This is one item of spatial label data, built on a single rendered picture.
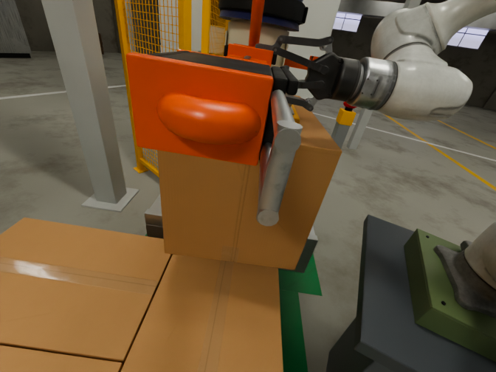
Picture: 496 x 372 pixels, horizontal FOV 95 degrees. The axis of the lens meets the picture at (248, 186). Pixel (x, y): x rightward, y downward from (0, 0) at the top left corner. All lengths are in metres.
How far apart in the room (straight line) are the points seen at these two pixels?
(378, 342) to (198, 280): 0.52
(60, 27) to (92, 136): 0.59
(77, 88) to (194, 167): 1.30
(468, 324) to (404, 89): 0.49
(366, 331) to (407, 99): 0.48
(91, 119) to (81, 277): 1.09
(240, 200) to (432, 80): 0.44
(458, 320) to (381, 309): 0.14
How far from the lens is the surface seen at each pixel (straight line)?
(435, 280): 0.74
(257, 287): 0.84
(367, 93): 0.50
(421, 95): 0.53
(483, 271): 0.74
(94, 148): 1.86
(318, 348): 1.45
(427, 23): 0.64
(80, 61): 1.69
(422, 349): 0.69
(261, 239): 0.65
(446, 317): 0.70
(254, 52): 0.47
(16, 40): 8.63
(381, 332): 0.66
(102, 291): 0.87
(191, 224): 0.64
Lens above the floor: 1.24
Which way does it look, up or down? 33 degrees down
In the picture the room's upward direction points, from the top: 10 degrees clockwise
